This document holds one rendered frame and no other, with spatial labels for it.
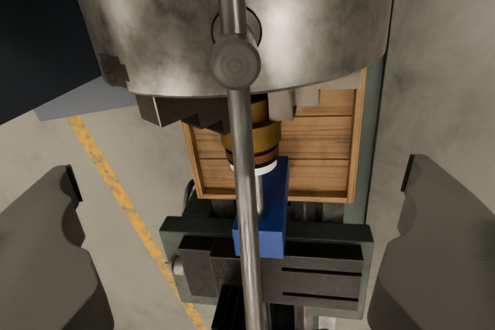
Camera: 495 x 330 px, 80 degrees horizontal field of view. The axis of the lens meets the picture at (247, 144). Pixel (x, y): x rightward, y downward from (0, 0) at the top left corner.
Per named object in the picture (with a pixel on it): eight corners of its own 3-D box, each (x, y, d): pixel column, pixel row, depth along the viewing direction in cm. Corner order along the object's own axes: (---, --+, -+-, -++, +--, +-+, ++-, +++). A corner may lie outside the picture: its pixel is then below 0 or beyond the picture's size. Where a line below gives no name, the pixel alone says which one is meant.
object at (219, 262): (214, 239, 68) (208, 257, 64) (258, 241, 67) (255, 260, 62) (225, 295, 78) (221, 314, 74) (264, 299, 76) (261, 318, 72)
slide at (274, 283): (183, 235, 76) (177, 248, 72) (360, 244, 68) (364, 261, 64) (196, 281, 85) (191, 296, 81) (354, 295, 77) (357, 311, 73)
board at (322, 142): (178, 71, 61) (171, 76, 58) (363, 61, 54) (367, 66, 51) (202, 188, 75) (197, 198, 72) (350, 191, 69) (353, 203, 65)
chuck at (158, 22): (135, -18, 46) (-28, -19, 18) (339, -40, 45) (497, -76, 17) (149, 43, 50) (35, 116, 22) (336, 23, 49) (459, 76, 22)
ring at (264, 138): (201, 109, 35) (213, 173, 40) (280, 107, 33) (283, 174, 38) (220, 84, 43) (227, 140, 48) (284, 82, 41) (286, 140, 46)
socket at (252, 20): (212, 4, 22) (208, 6, 19) (258, 1, 22) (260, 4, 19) (217, 51, 23) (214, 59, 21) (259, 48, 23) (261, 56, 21)
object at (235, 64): (221, 12, 22) (205, 40, 12) (250, 9, 22) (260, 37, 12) (224, 43, 23) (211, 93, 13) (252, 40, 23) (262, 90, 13)
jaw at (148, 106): (205, 30, 34) (104, 52, 27) (236, 31, 31) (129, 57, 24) (219, 118, 39) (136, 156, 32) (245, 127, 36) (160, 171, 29)
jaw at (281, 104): (261, 27, 32) (383, 20, 28) (269, 21, 36) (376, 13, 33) (268, 122, 37) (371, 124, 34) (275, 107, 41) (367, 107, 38)
